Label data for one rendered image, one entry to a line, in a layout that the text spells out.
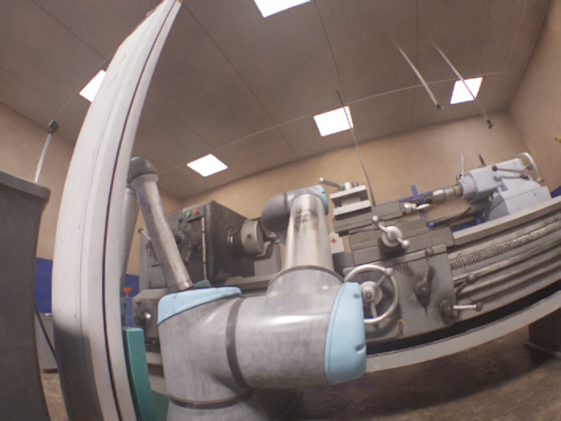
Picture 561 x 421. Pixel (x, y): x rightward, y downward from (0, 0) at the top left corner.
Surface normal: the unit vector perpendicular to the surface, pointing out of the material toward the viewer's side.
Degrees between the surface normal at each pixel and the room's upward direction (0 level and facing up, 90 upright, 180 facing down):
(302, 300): 40
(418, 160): 90
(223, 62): 180
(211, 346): 83
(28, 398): 90
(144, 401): 90
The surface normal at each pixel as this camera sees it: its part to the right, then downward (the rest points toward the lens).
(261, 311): -0.25, -0.88
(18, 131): 0.92, -0.24
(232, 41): 0.12, 0.93
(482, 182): -0.36, -0.22
